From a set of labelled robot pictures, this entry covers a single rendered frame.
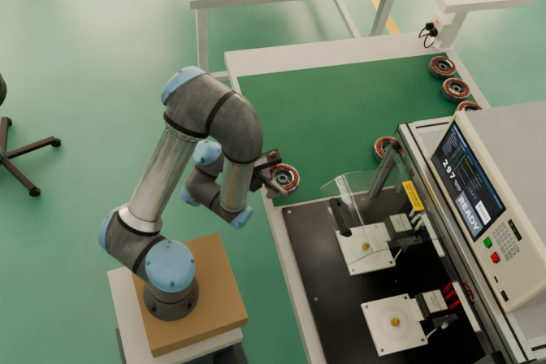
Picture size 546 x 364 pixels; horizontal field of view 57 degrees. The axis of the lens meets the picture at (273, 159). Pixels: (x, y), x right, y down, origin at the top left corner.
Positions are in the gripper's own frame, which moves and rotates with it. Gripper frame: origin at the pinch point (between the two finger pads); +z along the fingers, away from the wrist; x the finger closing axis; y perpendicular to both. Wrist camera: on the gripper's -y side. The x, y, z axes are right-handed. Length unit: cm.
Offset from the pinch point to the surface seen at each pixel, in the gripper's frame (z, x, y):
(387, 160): 8.6, 10.3, -32.0
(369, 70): 42, -50, -30
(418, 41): 63, -64, -50
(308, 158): 13.8, -10.9, -3.8
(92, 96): 3, -126, 108
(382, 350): 12, 58, -6
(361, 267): 14.2, 33.8, -8.1
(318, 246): 7.4, 23.8, -0.2
